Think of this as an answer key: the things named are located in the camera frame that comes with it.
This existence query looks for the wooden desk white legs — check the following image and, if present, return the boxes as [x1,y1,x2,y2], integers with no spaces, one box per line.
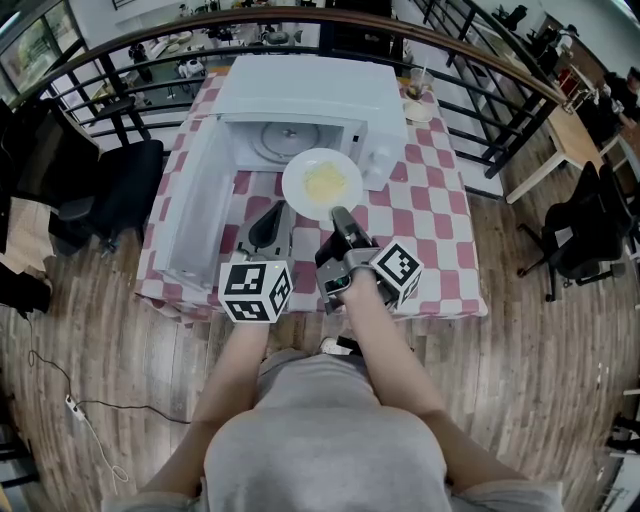
[505,102,606,205]

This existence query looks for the large black screen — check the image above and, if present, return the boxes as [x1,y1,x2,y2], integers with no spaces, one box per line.
[0,97,101,201]

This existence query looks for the person's right hand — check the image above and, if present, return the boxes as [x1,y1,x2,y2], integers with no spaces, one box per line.
[342,267,386,301]

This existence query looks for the clear plastic cup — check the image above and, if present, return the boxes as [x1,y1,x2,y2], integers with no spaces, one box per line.
[408,67,435,101]

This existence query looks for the white round lid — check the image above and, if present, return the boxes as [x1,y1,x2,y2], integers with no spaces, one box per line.
[403,99,434,124]

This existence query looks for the black railing wooden handrail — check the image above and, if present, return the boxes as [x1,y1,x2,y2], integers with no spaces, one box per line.
[9,7,566,179]

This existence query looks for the white round plate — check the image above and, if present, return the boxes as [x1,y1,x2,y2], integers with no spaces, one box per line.
[281,147,364,222]

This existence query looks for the black office chair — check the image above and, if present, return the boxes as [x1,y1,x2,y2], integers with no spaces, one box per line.
[517,162,636,301]
[49,138,165,254]

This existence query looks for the brown cardboard box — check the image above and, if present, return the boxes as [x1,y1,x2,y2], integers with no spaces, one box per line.
[0,197,56,281]

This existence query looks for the white cable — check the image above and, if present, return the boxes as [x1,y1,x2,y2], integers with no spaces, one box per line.
[82,414,130,484]

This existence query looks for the black bag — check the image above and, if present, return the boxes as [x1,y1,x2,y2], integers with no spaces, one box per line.
[0,259,54,316]

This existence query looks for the person's right forearm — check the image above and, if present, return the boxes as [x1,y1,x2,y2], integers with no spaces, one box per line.
[342,297,449,426]

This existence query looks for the black cable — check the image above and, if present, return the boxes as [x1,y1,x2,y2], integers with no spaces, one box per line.
[27,314,194,426]

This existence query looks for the white microwave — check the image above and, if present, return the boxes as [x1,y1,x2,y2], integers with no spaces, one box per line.
[158,54,409,291]

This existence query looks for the red white checkered tablecloth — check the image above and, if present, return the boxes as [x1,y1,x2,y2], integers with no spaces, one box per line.
[135,72,489,321]

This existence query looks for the window with green view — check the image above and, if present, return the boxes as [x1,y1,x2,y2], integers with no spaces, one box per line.
[0,12,81,99]

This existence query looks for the person's grey shirt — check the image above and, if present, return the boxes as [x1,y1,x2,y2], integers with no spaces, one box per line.
[102,349,564,512]

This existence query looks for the person's left forearm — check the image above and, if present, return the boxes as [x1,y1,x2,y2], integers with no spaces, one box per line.
[192,317,271,426]

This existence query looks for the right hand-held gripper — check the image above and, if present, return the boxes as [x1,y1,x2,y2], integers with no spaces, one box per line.
[314,205,425,316]

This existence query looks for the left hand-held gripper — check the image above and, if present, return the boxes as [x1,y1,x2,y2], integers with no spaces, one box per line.
[218,200,296,325]

